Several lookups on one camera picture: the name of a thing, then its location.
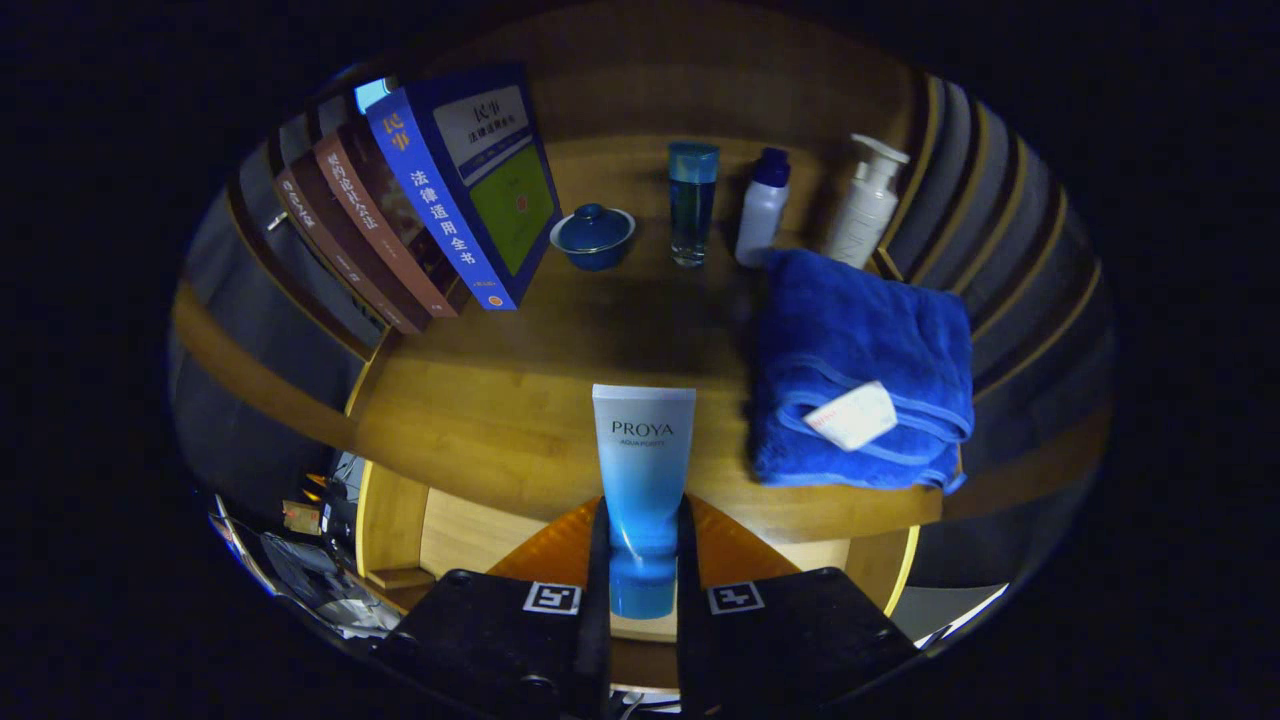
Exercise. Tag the blue lidded tea cup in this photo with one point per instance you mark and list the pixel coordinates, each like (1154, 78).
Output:
(593, 238)

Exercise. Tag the blue cosmetic tube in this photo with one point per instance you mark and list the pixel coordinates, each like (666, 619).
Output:
(645, 470)

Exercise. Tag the white bottle blue cap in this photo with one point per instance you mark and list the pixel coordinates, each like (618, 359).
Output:
(762, 215)

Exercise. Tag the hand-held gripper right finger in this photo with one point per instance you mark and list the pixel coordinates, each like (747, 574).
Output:
(790, 640)

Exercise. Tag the blue book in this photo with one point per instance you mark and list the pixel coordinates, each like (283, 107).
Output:
(440, 210)

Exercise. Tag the blue folded towel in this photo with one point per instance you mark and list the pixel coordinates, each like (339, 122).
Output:
(850, 330)

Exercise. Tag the teal glass bottle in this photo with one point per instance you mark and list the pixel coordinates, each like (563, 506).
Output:
(692, 205)

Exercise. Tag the wooden cabinet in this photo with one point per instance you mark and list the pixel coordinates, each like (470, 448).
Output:
(720, 90)

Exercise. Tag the white pump bottle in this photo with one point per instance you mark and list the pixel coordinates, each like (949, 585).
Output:
(865, 215)

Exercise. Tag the dark brown book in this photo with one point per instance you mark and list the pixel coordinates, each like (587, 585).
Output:
(340, 270)

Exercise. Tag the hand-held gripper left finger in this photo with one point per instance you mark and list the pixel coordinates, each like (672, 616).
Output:
(490, 640)

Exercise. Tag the wooden countertop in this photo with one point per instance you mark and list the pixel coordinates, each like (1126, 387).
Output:
(520, 400)

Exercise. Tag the reddish brown book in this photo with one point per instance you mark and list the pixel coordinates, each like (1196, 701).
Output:
(385, 235)

